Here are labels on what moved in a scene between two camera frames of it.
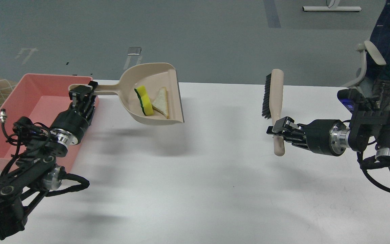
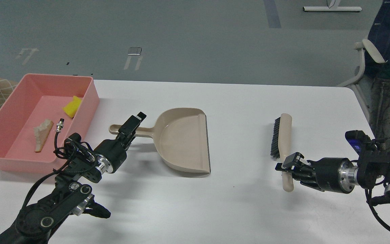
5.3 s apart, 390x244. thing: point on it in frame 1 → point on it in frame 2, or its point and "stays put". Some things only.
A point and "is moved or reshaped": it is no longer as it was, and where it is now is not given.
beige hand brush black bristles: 272,104 is moved or reshaped
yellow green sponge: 146,103 is moved or reshaped
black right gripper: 329,137 → 337,175
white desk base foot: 333,7 stays put
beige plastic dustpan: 153,77 → 181,136
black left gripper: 70,126 → 111,154
